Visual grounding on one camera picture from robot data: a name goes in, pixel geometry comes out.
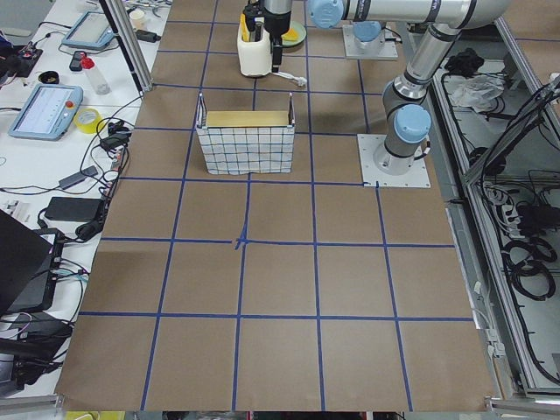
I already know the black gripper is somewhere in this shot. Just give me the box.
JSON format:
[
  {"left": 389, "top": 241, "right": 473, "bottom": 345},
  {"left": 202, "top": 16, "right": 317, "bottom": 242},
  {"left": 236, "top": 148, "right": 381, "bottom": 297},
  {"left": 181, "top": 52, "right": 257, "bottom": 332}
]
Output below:
[{"left": 270, "top": 36, "right": 283, "bottom": 74}]

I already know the white toaster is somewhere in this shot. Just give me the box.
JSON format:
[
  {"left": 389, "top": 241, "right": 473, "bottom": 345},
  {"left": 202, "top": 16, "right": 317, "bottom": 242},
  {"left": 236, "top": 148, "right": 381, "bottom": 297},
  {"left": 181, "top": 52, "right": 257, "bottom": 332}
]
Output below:
[{"left": 237, "top": 24, "right": 272, "bottom": 78}]

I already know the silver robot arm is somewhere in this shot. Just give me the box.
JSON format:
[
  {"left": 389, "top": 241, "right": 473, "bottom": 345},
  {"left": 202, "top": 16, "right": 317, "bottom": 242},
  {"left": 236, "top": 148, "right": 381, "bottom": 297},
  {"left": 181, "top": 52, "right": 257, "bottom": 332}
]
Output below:
[
  {"left": 309, "top": 0, "right": 510, "bottom": 175},
  {"left": 352, "top": 21, "right": 382, "bottom": 50}
]

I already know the bread slice in toaster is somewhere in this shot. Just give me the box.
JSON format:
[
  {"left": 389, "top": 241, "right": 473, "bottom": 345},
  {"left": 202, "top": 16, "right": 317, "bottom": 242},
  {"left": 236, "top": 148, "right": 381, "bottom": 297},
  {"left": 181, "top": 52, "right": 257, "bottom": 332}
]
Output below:
[{"left": 240, "top": 13, "right": 254, "bottom": 43}]

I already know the orange bread on plate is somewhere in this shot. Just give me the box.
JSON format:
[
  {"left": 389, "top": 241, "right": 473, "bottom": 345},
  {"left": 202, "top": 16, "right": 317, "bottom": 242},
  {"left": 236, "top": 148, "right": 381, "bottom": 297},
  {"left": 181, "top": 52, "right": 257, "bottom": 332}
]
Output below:
[{"left": 282, "top": 27, "right": 298, "bottom": 44}]

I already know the green plate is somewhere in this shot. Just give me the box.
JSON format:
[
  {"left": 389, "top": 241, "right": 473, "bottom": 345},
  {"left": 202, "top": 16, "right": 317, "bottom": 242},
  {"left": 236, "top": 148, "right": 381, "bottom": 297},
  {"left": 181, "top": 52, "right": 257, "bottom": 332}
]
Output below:
[{"left": 282, "top": 21, "right": 307, "bottom": 47}]

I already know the white paper cup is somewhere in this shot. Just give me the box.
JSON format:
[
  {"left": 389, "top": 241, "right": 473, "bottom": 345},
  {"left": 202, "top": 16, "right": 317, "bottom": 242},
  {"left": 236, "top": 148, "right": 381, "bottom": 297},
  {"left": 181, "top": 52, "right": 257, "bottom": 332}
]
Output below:
[{"left": 129, "top": 9, "right": 147, "bottom": 31}]

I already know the far teach pendant tablet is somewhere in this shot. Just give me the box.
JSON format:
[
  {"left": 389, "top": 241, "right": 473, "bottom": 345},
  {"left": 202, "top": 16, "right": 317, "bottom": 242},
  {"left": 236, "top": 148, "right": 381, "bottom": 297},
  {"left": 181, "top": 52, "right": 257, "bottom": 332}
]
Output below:
[{"left": 61, "top": 11, "right": 115, "bottom": 51}]

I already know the teach pendant tablet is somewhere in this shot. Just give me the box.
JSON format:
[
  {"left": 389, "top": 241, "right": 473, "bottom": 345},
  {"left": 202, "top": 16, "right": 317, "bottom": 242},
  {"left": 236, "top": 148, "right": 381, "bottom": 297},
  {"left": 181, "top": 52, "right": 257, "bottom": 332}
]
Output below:
[
  {"left": 8, "top": 84, "right": 83, "bottom": 141},
  {"left": 61, "top": 11, "right": 115, "bottom": 51}
]

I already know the clear bottle red cap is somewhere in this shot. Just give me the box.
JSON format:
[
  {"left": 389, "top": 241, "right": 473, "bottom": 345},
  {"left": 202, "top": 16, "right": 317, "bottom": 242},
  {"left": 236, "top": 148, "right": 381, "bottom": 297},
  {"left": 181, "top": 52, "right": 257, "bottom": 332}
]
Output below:
[{"left": 80, "top": 55, "right": 111, "bottom": 95}]

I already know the black remote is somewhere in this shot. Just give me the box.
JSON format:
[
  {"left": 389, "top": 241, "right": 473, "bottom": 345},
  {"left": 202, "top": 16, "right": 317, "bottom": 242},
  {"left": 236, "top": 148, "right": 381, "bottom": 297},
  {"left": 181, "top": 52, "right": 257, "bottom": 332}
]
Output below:
[{"left": 69, "top": 50, "right": 87, "bottom": 72}]

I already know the yellow tape roll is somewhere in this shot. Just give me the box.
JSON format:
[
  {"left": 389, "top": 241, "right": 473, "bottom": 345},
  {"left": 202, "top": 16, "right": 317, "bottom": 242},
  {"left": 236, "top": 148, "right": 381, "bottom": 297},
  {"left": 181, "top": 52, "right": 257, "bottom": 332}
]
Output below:
[{"left": 73, "top": 108, "right": 105, "bottom": 134}]

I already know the near teach pendant tablet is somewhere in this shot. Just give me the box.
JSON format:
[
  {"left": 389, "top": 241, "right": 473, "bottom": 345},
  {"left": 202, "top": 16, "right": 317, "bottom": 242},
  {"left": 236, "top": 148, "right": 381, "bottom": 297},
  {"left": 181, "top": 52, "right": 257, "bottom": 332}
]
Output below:
[{"left": 8, "top": 84, "right": 83, "bottom": 141}]

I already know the black power adapter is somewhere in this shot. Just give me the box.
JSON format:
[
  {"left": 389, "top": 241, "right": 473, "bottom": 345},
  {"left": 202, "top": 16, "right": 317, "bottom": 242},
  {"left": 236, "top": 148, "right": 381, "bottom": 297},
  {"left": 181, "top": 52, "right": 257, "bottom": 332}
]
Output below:
[{"left": 45, "top": 197, "right": 103, "bottom": 222}]

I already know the white toaster power cord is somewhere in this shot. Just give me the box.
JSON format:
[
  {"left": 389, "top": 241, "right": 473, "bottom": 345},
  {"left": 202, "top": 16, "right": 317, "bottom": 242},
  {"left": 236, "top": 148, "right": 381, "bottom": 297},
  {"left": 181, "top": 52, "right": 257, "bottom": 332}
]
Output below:
[{"left": 275, "top": 71, "right": 307, "bottom": 88}]

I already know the wire basket with wooden shelf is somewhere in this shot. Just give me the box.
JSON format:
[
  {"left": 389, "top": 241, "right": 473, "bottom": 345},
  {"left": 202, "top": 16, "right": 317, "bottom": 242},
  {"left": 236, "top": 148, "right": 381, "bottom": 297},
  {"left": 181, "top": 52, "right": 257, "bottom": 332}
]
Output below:
[{"left": 196, "top": 94, "right": 296, "bottom": 175}]

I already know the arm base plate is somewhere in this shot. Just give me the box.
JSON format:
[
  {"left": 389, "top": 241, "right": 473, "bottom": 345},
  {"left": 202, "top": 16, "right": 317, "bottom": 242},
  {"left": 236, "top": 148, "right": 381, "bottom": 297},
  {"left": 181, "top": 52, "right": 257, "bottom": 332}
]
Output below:
[
  {"left": 357, "top": 134, "right": 431, "bottom": 188},
  {"left": 342, "top": 22, "right": 398, "bottom": 60}
]

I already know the aluminium frame post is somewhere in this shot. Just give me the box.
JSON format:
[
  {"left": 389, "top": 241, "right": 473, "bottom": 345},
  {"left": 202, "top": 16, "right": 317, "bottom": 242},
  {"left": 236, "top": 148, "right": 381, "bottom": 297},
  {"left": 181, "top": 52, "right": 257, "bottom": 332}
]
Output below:
[{"left": 100, "top": 0, "right": 152, "bottom": 95}]

